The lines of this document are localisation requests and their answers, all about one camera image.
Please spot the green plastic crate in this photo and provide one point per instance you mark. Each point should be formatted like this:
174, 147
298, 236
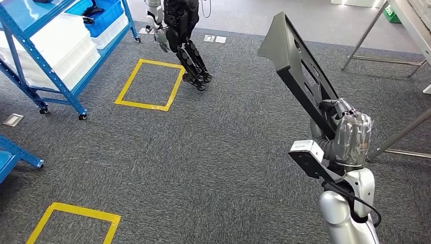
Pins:
392, 14

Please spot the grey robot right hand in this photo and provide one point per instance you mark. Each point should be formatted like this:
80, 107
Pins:
353, 141

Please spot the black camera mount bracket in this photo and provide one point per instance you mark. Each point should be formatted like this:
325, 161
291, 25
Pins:
308, 165

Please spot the blue plastic bin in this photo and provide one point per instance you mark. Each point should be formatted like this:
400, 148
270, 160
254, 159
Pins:
107, 17

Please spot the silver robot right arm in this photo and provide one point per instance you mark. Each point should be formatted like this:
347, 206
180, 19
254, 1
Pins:
333, 215

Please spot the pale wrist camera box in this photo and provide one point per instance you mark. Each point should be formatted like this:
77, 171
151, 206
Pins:
306, 148

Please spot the black parts pile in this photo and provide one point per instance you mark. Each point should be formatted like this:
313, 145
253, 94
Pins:
92, 11

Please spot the black humanoid robot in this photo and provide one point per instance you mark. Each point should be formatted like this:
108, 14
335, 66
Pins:
183, 20

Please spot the black plastic plate frame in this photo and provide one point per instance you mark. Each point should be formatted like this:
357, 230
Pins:
279, 43

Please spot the white plastic bin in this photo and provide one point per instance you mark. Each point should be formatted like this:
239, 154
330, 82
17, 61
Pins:
111, 35
77, 72
57, 37

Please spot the metal floor outlet cover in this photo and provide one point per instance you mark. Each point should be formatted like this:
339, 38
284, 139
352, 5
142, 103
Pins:
220, 39
146, 31
13, 120
209, 38

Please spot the yellow floor tape square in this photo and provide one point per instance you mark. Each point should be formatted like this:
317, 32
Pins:
148, 106
84, 212

